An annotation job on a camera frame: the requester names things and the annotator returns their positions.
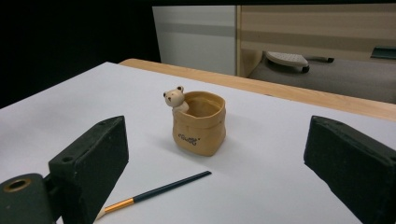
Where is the white cabinet panel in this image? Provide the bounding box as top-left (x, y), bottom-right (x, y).
top-left (151, 5), bottom-right (237, 77)

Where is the dark blue paintbrush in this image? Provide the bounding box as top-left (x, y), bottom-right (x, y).
top-left (94, 170), bottom-right (213, 221)

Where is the white wheeled chair base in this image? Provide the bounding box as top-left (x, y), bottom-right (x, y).
top-left (265, 50), bottom-right (335, 74)

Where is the tan bear pen holder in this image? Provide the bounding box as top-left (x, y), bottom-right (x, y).
top-left (163, 86), bottom-right (227, 158)

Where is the beige striped wall panel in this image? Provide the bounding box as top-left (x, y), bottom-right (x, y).
top-left (235, 3), bottom-right (396, 78)

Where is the dark green object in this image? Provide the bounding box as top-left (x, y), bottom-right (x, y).
top-left (370, 45), bottom-right (396, 61)

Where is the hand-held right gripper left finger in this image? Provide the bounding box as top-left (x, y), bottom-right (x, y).
top-left (48, 115), bottom-right (130, 224)

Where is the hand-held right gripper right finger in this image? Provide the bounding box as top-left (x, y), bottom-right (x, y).
top-left (304, 115), bottom-right (396, 224)

